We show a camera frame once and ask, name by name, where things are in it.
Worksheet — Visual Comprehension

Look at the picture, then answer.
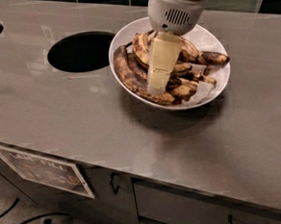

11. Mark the long spotted banana front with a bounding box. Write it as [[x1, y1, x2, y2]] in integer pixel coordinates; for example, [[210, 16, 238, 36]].
[[114, 45, 175, 106]]

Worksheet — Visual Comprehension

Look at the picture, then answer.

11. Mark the spotted banana second row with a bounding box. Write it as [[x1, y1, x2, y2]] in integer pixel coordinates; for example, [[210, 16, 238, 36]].
[[128, 53, 182, 90]]

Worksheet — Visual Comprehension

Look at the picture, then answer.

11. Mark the white bowl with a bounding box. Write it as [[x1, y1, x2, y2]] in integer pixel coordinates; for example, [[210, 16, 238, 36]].
[[109, 17, 230, 111]]

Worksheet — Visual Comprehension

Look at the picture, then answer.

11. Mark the landfill sign placard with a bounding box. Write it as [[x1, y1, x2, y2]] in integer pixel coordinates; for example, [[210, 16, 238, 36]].
[[0, 146, 95, 198]]

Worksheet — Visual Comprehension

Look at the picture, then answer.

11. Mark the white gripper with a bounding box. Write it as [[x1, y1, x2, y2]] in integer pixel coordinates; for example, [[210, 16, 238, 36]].
[[147, 0, 207, 95]]

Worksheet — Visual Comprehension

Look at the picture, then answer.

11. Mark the curved spotted banana top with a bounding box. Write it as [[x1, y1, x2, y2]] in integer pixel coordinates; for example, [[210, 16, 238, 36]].
[[132, 33, 192, 77]]

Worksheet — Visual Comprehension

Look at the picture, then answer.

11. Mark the white paper napkin in bowl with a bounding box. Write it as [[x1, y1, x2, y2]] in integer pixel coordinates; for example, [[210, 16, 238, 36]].
[[181, 64, 217, 107]]

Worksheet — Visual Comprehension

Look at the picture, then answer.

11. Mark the grey cabinet drawer front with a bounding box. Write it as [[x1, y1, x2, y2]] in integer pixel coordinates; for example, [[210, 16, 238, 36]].
[[133, 181, 281, 224]]

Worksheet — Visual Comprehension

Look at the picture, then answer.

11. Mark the black cabinet door handle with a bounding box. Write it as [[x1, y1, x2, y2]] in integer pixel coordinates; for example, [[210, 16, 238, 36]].
[[109, 173, 120, 195]]

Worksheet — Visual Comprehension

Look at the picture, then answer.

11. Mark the dark banana far right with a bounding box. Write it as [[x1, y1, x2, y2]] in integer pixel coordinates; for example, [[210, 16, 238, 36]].
[[201, 51, 229, 65]]

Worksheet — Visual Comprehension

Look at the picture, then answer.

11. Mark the small banana piece front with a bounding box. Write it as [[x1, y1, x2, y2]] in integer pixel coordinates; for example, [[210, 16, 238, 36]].
[[169, 78, 198, 101]]

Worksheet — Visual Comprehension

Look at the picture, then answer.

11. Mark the spotted banana upper right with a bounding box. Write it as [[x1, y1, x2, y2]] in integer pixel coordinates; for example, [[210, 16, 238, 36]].
[[154, 27, 208, 68]]

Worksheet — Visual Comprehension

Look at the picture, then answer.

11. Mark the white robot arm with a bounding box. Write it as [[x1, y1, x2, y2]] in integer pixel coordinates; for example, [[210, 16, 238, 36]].
[[147, 0, 207, 95]]

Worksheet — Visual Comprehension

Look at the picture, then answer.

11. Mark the black floor cable upper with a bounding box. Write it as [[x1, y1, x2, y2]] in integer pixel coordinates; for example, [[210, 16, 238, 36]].
[[0, 198, 22, 222]]

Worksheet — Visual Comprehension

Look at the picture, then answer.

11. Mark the black drawer handle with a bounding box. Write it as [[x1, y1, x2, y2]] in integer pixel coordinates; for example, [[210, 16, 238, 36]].
[[228, 214, 235, 224]]

